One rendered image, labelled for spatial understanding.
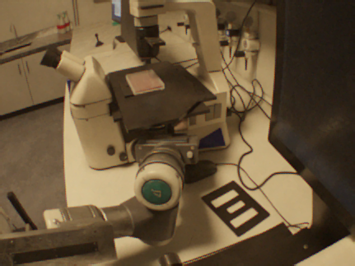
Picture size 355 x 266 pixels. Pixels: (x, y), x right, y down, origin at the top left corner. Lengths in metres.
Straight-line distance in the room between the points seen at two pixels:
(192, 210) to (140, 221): 0.22
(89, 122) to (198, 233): 0.39
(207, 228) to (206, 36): 0.52
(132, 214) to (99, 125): 0.31
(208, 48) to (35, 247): 0.68
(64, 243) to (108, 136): 0.42
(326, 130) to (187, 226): 0.46
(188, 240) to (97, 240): 0.27
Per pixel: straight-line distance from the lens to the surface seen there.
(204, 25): 0.77
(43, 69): 2.87
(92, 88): 0.66
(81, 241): 0.40
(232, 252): 0.51
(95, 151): 0.76
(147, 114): 0.62
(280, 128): 0.32
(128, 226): 0.48
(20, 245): 0.39
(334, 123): 0.25
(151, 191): 0.44
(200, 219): 0.65
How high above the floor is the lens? 1.28
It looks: 36 degrees down
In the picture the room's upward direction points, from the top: 3 degrees counter-clockwise
